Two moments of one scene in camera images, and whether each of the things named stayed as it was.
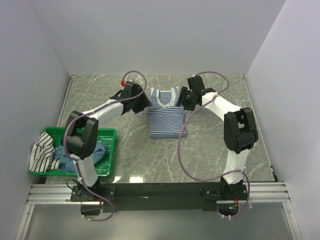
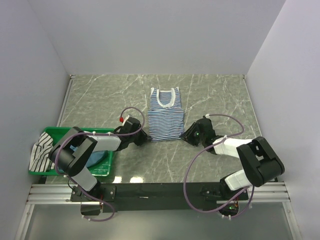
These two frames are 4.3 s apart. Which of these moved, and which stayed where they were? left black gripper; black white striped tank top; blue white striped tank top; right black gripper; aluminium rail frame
Moved: left black gripper; right black gripper
Stayed: aluminium rail frame; black white striped tank top; blue white striped tank top
